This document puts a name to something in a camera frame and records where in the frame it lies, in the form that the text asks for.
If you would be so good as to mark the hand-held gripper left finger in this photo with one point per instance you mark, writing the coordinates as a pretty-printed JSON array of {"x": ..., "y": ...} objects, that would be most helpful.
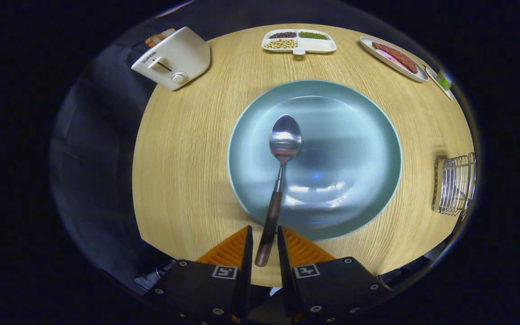
[{"x": 244, "y": 271}]

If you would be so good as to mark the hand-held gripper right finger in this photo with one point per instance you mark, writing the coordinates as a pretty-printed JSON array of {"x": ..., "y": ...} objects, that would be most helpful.
[{"x": 284, "y": 271}]

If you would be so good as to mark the light green round plate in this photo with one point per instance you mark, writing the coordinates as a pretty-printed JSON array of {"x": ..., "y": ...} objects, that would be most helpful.
[{"x": 350, "y": 158}]

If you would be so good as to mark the cream white toaster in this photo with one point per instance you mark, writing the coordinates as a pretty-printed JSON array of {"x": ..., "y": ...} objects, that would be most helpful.
[{"x": 178, "y": 58}]

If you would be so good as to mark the pile of yellow soybeans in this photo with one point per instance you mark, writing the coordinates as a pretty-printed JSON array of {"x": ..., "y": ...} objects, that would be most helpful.
[{"x": 281, "y": 44}]

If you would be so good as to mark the white divided dish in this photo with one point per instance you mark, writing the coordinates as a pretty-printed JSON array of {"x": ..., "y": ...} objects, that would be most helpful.
[{"x": 318, "y": 45}]

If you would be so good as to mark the round white meat plate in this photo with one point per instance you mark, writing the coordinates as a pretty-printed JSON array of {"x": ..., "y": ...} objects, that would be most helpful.
[{"x": 415, "y": 76}]

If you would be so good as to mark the pile of dark beans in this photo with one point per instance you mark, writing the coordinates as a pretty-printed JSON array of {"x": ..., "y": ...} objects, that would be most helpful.
[{"x": 282, "y": 34}]

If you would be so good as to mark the pink ham slices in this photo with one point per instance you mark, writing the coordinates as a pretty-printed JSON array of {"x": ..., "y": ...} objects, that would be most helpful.
[{"x": 388, "y": 58}]

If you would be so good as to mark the pile of green beans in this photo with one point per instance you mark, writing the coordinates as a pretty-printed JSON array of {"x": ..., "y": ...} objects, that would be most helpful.
[{"x": 313, "y": 35}]

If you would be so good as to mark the small white tray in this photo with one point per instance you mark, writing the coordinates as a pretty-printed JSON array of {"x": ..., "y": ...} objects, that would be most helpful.
[{"x": 440, "y": 89}]

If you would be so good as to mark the brown fried steak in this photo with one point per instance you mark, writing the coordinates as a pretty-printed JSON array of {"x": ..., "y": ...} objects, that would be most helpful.
[{"x": 395, "y": 56}]

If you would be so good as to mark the green drink can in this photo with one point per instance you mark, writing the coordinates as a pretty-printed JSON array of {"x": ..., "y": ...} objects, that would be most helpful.
[{"x": 444, "y": 80}]

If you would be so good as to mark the toast slices in toaster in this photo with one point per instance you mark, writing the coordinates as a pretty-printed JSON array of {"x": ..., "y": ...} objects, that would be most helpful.
[{"x": 158, "y": 37}]

